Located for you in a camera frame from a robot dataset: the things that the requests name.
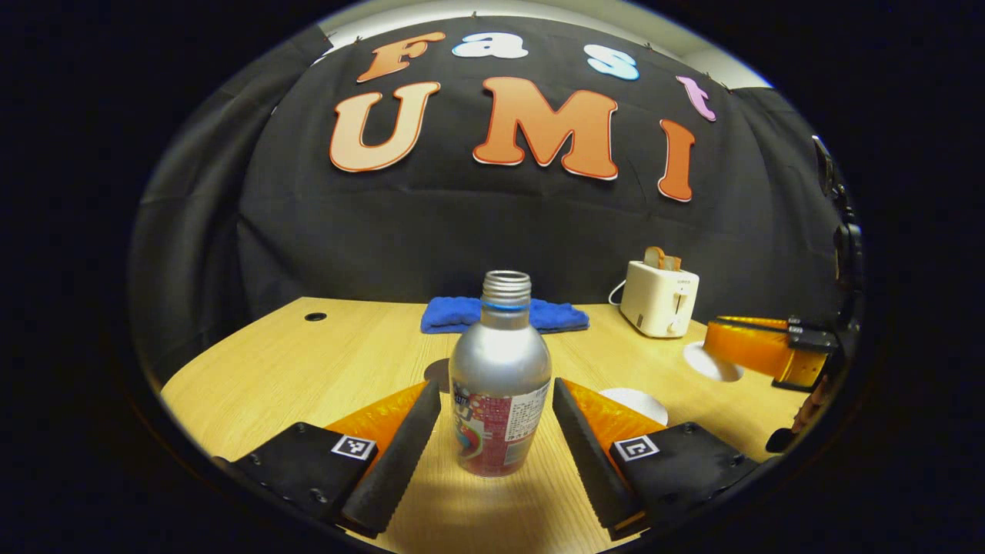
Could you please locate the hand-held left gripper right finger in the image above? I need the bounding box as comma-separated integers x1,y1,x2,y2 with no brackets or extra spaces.
552,377,770,541

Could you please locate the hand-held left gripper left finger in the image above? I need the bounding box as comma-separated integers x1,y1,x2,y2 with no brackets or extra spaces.
212,379,442,539

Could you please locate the white teacup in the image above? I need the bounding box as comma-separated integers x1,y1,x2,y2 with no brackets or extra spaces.
599,387,669,428

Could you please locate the silver water bottle red label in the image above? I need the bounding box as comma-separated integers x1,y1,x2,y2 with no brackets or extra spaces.
449,270,553,479

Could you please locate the white toaster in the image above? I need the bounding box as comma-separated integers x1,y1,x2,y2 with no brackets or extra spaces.
619,260,700,339

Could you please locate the blue towel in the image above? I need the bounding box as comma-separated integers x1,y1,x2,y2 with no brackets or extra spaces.
420,296,590,335

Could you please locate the black backdrop cloth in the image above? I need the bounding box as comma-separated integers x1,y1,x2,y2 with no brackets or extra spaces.
129,15,863,385

